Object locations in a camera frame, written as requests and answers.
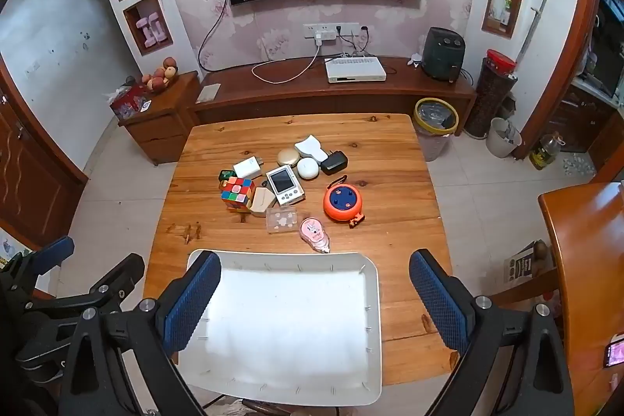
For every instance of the white handheld screen device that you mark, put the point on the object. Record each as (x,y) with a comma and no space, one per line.
(285,186)

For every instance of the sheathed sword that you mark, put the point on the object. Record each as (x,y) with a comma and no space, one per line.
(534,18)

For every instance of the green capped gold jar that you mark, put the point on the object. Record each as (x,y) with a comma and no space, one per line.
(226,175)

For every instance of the white bucket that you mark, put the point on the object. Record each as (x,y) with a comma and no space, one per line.
(502,140)

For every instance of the clear plastic box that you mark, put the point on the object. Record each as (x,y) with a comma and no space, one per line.
(282,221)

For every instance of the pink correction tape dispenser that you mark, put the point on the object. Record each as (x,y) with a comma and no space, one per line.
(315,234)

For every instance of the dark wooden cabinet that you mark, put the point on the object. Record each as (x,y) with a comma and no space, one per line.
(580,118)

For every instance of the gold round compact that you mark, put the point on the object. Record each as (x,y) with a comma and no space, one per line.
(289,156)

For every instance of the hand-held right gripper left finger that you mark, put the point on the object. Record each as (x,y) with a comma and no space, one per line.
(190,304)

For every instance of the wooden side cabinet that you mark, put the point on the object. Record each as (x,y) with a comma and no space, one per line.
(156,128)

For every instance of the red tissue box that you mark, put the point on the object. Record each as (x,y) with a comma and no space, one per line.
(129,101)

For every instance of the white paper sheet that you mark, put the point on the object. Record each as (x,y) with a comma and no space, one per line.
(207,93)

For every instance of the brown wooden door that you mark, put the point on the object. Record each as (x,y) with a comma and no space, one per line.
(29,182)

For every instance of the black power adapter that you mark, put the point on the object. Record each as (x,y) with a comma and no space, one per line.
(334,162)

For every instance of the beige plastic box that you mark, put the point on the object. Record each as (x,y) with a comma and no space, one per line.
(262,201)

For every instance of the black container red lid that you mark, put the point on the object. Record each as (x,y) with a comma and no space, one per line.
(490,94)

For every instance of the long wooden television console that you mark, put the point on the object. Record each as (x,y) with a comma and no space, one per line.
(292,91)

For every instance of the smartphone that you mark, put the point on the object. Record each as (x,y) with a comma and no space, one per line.
(615,350)

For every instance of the glossy wooden side table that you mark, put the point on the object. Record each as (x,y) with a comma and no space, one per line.
(585,260)

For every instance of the white plastic tray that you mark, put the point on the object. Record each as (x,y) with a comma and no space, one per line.
(292,323)

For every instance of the pink dumbbells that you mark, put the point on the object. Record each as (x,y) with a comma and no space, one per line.
(152,30)

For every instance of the white oval case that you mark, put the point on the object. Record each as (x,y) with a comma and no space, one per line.
(308,168)

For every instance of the white charger block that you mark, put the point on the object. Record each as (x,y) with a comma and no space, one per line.
(247,168)

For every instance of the white wall socket strip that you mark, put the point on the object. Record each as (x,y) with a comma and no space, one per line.
(331,30)

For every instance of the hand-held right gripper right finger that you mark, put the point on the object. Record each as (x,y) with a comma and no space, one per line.
(438,304)

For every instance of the printed cardboard box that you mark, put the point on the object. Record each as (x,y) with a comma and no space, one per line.
(521,262)

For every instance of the cooking oil bottle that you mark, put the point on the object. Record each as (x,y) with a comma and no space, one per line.
(545,152)

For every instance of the yellow rimmed trash bin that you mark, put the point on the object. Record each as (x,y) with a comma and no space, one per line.
(434,138)

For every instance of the pile of peaches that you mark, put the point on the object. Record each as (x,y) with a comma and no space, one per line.
(158,79)

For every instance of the colourful puzzle cube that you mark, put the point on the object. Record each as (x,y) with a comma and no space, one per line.
(237,194)

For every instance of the white set-top box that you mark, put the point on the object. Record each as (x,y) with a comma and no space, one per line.
(356,69)

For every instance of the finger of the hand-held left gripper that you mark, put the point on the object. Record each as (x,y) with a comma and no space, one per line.
(122,272)
(53,250)

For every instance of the dark air fryer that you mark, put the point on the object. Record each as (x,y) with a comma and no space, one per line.
(442,55)

